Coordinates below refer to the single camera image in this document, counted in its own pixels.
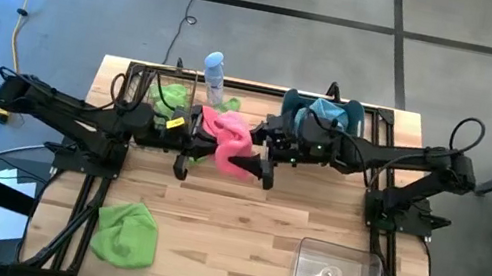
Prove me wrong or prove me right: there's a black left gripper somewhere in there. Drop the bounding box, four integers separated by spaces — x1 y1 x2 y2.
145 97 227 187

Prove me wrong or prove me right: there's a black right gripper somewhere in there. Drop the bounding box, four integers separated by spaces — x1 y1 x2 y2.
223 103 331 200

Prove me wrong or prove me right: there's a pink microfiber towel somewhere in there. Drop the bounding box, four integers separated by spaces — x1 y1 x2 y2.
191 104 262 182

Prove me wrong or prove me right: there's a blue microfiber towel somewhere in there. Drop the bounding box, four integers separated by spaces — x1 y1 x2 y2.
290 93 354 144

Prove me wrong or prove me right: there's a yellow tag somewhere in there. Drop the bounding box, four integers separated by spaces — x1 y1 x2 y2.
165 114 188 132

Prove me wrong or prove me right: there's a light blue spray bottle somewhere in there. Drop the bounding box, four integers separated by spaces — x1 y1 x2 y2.
195 48 232 108

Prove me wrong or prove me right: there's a black aluminium table frame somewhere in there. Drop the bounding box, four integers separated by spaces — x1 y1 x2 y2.
16 46 472 276

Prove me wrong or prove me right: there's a black wire basket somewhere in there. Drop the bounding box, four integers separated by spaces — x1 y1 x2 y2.
121 58 202 124

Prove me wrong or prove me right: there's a thin black floor cable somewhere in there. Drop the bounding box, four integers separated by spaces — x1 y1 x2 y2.
160 0 202 70

